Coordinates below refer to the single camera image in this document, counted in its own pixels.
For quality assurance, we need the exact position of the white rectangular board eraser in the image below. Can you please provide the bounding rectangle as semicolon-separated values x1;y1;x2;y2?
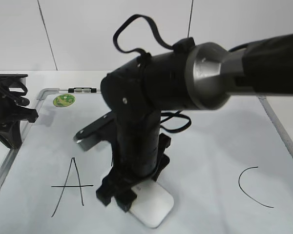
101;172;174;229

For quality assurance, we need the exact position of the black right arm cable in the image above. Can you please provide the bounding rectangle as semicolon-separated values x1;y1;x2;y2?
112;14;193;56

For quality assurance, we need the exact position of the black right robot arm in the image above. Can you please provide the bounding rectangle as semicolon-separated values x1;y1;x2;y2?
96;34;293;211

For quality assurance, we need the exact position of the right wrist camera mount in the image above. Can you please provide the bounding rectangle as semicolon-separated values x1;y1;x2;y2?
73;112;116;152

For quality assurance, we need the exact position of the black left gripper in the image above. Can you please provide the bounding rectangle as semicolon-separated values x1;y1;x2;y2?
0;82;38;149

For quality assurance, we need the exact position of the round green yellow magnet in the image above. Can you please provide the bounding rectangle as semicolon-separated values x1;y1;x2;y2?
53;94;75;107

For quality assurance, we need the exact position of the white board with aluminium frame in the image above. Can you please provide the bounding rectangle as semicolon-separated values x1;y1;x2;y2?
0;94;293;234

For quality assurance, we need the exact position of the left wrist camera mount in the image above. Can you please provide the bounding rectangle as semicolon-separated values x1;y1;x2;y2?
0;74;28;88

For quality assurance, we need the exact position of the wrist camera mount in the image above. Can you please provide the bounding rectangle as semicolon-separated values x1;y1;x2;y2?
73;112;116;152
0;74;28;88

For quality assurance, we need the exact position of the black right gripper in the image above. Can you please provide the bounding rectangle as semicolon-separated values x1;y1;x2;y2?
96;111;171;213

